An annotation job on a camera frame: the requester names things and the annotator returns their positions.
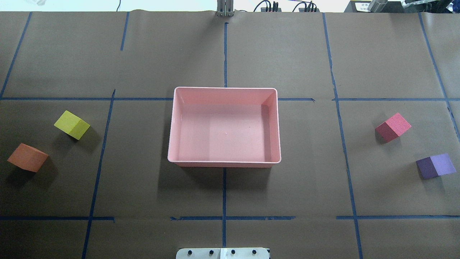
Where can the yellow foam block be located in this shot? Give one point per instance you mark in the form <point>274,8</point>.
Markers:
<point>72,125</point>

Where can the red foam block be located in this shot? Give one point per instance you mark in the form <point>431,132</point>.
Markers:
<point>393,127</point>

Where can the orange foam block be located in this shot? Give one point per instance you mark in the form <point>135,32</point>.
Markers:
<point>28,158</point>

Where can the purple foam block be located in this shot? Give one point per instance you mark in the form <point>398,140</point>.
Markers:
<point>435,166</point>

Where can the pink plastic bin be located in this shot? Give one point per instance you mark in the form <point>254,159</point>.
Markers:
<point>233,127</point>

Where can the black orange power strip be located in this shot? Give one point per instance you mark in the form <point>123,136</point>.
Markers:
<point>267,6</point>
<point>305,7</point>

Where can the aluminium frame post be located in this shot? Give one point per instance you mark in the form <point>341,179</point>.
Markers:
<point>225,8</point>

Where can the white metal base plate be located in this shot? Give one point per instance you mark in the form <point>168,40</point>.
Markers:
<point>224,253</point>

